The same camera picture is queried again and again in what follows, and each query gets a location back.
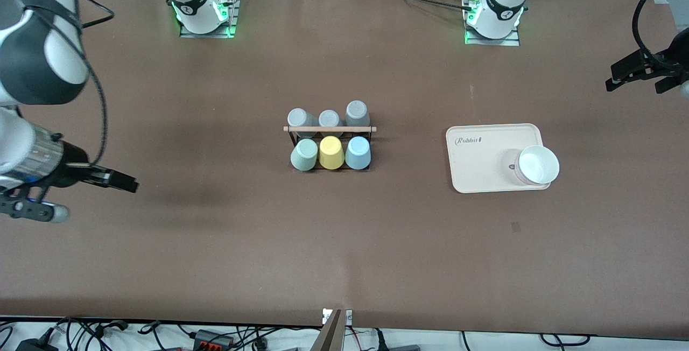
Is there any grey cup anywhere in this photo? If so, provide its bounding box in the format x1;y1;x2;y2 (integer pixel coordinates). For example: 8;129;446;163
287;108;319;139
319;109;343;137
344;100;370;128

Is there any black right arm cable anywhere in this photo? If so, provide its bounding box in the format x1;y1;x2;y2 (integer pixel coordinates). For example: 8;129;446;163
19;0;116;169

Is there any black wire cup rack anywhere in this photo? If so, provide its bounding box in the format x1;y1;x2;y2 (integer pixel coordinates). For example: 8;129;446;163
283;124;377;173

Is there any white bowl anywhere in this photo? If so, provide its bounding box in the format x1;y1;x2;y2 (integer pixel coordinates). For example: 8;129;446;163
514;145;560;186

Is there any yellow cup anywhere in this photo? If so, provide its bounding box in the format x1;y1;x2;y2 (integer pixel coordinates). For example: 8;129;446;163
319;135;346;171

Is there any black power strip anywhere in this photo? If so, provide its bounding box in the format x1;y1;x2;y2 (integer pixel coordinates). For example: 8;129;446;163
193;329;234;349

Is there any light blue cup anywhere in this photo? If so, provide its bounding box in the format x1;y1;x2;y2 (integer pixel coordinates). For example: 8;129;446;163
344;136;372;171

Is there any black floor cable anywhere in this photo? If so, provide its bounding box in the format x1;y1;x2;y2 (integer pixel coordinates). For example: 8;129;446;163
540;333;591;347

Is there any black power adapter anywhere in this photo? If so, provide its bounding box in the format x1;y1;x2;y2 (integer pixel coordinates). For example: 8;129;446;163
15;337;59;351

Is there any white mount bracket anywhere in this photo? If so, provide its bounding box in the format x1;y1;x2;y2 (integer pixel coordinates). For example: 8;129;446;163
322;308;354;325

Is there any grey camera mount pole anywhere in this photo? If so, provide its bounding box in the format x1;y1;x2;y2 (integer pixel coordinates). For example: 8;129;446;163
310;310;343;351

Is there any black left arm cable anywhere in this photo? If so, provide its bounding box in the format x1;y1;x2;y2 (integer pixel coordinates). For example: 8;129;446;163
632;0;689;69

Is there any pale green cup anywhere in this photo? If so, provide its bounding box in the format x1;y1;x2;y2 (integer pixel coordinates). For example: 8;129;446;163
290;138;320;172

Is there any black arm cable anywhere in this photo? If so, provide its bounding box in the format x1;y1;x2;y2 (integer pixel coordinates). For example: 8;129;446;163
19;0;116;169
632;0;689;69

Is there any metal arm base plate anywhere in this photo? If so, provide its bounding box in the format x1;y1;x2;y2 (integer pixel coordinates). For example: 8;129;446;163
179;0;240;39
464;0;522;47

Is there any beige plastic tray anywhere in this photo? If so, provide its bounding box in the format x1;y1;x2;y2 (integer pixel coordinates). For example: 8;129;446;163
446;123;553;194

